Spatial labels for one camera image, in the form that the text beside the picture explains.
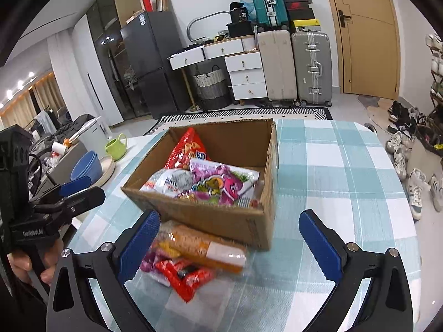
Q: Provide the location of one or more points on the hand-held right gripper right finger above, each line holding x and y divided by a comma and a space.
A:
322, 245

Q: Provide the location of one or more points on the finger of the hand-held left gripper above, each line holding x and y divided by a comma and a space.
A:
86, 197
74, 185

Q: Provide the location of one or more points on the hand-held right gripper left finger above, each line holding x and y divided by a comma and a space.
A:
138, 249

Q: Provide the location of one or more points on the purple white snack packet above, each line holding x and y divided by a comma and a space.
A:
150, 262

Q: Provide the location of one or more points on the red snack packet dark window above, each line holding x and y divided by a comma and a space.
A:
187, 278

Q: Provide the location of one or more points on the clear orange snack bag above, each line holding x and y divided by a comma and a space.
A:
200, 245

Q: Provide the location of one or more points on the white and red snack packet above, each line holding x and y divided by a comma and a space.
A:
166, 181

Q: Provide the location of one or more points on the brown cardboard box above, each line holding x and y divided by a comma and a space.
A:
214, 221

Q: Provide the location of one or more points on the purple cartoon snack packet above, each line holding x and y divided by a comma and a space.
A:
221, 179

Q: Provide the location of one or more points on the red orange snack packet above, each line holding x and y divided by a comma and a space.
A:
187, 148

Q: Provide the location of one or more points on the person's left hand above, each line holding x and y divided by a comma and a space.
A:
20, 266

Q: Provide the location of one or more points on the grey storage bin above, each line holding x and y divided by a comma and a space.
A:
65, 166

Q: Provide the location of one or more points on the blue bowl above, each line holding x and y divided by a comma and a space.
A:
86, 167

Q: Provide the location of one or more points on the beige plate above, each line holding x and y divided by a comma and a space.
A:
108, 167

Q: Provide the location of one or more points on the green watering can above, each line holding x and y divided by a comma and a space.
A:
116, 148

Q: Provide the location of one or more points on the pile of dark clothes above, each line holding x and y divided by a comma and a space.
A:
69, 128

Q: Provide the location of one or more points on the beige curtains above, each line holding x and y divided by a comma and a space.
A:
20, 107

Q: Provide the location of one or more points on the teal plaid tablecloth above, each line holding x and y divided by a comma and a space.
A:
311, 179

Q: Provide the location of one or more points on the scattered pile of shoes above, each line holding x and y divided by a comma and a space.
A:
405, 138

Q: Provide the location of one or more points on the dark grey fridge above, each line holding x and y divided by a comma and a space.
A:
152, 62

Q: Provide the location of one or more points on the dark glass cabinet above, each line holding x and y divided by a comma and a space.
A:
103, 41

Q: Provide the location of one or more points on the grey door mat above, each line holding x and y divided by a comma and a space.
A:
368, 100

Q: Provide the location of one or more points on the woven laundry basket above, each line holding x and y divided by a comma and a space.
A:
211, 86

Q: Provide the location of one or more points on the silver suitcase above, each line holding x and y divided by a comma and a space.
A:
311, 69

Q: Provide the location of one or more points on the flat cardboard carton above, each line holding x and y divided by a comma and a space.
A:
135, 18

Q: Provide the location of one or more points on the beige suitcase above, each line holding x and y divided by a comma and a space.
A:
277, 69

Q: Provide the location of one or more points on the wooden shoe rack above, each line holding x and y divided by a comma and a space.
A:
436, 100

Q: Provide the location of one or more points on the white drawer desk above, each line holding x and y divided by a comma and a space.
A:
245, 76

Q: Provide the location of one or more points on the tall cardboard box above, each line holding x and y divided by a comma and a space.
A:
162, 0

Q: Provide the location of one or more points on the wooden door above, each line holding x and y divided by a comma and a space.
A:
367, 41

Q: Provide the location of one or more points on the yellow and black shoe box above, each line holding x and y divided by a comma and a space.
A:
304, 26

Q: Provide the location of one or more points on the rows of assorted shoes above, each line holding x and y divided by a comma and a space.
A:
436, 52

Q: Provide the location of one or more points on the black case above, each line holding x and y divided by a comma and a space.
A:
242, 30

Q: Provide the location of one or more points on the black square box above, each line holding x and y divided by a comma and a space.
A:
238, 13

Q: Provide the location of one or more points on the red and black shoe box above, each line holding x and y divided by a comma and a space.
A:
297, 6

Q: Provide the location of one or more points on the blue plastic bag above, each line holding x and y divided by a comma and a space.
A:
250, 8

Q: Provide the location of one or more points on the teal suitcase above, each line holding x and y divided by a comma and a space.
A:
263, 3

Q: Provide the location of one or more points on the oval metal frame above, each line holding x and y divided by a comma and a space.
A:
207, 16

